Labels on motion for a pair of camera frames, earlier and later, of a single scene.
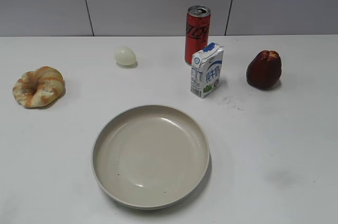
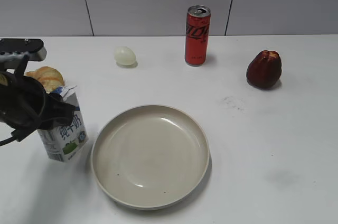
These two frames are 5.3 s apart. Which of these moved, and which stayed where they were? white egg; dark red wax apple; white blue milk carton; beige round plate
Moved: white blue milk carton
Stayed: dark red wax apple; beige round plate; white egg
